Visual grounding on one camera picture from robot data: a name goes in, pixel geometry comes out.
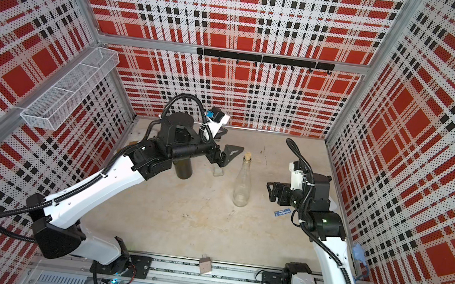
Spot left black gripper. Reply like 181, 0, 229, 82
169, 123, 245, 171

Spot small clear black-capped bottle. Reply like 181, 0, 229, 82
213, 163, 224, 177

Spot tall clear corked bottle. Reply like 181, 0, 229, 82
233, 152, 252, 208

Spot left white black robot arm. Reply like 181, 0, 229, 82
26, 113, 244, 271

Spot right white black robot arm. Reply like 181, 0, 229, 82
266, 169, 355, 284

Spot dark green wine bottle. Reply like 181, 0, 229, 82
173, 158, 193, 180

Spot blue cloth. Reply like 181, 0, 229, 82
352, 244, 370, 282

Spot small beige plug adapter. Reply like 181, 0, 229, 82
198, 256, 212, 275

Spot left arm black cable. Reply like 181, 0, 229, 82
0, 69, 217, 265

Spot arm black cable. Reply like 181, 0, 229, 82
0, 69, 217, 265
266, 137, 387, 284

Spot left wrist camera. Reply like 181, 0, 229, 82
206, 107, 230, 136

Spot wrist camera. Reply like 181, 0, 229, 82
289, 161, 305, 191
206, 107, 230, 136

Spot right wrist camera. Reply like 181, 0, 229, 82
289, 161, 305, 191

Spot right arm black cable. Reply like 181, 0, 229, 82
266, 137, 387, 284

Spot black wall hook rail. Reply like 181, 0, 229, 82
196, 48, 336, 72

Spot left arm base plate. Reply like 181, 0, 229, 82
89, 255, 152, 280

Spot white wire mesh basket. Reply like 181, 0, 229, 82
21, 47, 119, 131

